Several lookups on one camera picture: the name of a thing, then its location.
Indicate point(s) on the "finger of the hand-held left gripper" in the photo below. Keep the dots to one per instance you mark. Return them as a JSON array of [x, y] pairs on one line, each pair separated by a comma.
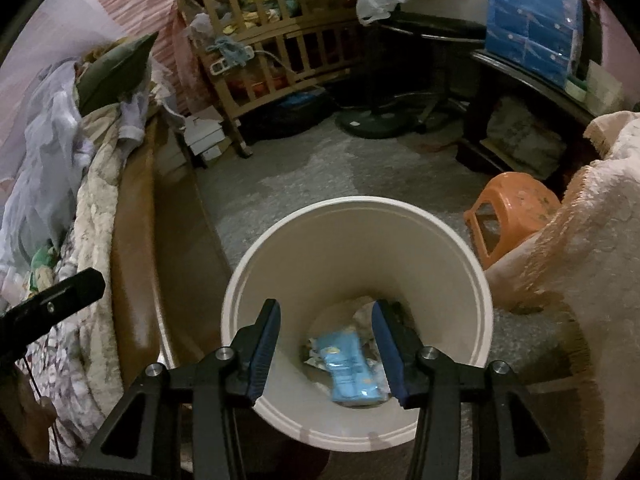
[[50, 305]]

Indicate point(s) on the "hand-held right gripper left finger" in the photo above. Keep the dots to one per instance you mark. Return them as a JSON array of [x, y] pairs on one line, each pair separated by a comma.
[[262, 355]]

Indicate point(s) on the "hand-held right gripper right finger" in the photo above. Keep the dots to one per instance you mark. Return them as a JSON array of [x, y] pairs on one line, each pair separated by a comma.
[[387, 355]]

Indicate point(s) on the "blue packet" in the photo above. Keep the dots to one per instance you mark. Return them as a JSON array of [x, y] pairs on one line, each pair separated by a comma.
[[350, 370]]

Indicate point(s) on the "white trash bin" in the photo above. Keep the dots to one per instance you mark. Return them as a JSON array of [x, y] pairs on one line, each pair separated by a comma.
[[350, 250]]

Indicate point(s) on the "crumpled white wrapper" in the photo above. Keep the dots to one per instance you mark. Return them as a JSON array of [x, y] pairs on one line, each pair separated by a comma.
[[365, 320]]

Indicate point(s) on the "floral quilt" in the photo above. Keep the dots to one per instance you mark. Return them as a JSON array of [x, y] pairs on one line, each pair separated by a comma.
[[95, 210]]

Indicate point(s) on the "white cloth pile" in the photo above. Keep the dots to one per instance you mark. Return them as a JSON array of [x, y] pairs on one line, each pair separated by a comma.
[[45, 150]]

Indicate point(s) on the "orange plastic stool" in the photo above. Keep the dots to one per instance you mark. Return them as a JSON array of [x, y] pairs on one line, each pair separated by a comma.
[[515, 190]]

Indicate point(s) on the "beige shaggy blanket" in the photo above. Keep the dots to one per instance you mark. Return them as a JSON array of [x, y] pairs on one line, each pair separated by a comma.
[[590, 260]]

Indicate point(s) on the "white cardboard boxes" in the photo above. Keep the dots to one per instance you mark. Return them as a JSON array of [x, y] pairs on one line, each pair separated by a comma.
[[205, 132]]

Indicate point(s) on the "black fan base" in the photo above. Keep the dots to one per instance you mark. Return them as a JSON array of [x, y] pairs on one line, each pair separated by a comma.
[[375, 122]]

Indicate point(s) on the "dark bag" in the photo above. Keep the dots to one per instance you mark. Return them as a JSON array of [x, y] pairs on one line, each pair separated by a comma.
[[290, 120]]

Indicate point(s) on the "green pillow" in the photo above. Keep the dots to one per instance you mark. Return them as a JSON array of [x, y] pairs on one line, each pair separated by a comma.
[[115, 75]]

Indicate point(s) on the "grey woven sack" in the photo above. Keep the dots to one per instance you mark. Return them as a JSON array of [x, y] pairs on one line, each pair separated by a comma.
[[525, 135]]

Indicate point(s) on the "white power strip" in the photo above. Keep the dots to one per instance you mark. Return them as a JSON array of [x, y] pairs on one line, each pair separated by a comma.
[[222, 66]]

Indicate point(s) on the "teal cloth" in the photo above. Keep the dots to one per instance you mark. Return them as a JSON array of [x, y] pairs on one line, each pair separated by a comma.
[[232, 50]]

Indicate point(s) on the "dark wooden table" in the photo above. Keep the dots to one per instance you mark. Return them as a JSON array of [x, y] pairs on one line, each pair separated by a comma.
[[510, 72]]

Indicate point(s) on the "black chair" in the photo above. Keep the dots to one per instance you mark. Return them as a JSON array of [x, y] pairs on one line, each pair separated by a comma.
[[435, 30]]

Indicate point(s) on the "wooden crib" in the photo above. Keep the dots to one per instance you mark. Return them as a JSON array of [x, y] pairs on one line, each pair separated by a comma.
[[260, 25]]

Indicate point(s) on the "white green box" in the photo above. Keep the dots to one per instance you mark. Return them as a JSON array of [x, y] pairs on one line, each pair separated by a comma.
[[600, 90]]

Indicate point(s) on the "blue tissue pack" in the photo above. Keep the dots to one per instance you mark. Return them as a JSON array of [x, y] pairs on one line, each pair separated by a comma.
[[530, 20]]

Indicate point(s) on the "brown bed frame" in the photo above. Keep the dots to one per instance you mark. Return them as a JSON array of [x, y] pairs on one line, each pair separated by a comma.
[[135, 260]]

